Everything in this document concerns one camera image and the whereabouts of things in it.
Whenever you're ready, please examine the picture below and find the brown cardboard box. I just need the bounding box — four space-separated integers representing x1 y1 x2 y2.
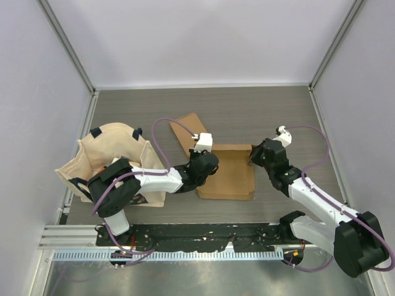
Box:
197 144 255 200
170 113 207 157

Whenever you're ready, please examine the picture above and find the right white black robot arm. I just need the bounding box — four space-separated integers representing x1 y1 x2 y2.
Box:
250 138 391 278

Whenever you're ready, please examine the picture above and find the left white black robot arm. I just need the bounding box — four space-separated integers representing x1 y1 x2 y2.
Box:
87 150 219 246

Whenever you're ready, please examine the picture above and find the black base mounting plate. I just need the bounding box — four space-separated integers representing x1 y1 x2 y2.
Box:
115 223 302 253

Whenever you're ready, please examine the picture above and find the beige canvas tote bag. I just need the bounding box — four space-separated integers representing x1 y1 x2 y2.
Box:
56 123 164 202

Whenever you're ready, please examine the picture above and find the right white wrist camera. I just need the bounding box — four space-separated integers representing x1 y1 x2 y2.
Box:
273 126 293 148

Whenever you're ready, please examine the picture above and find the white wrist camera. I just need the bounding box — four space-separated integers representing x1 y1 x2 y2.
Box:
273 126 293 148
192 133 213 153

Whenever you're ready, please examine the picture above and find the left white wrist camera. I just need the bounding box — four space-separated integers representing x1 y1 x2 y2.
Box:
192 133 213 153

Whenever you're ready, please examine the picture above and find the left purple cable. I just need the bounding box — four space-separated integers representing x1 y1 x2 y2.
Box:
91 117 198 268

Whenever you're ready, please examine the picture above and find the white slotted cable duct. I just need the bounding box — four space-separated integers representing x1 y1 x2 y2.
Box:
52 249 284 262

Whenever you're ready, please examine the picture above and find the aluminium front rail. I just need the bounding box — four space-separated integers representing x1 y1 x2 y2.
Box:
39 221 376 249

